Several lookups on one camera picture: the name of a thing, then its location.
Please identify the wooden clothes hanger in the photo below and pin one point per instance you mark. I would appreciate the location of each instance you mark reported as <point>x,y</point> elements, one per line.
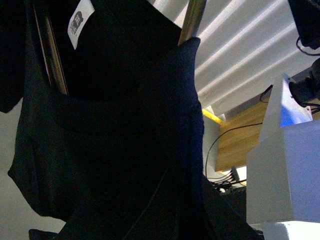
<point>193,16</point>

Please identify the black plain t-shirt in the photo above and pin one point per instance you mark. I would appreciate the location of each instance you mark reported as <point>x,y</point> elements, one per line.
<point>110,134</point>

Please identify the white cable connector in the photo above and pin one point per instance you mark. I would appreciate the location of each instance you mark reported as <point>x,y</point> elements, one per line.
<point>239,174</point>

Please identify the white box housing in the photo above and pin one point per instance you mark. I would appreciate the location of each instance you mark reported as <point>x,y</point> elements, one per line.
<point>283,171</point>

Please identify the wooden board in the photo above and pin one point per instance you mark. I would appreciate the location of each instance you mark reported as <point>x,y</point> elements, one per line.
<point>239,135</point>

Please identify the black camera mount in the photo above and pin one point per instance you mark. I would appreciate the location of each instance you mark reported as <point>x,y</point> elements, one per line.
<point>306,15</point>

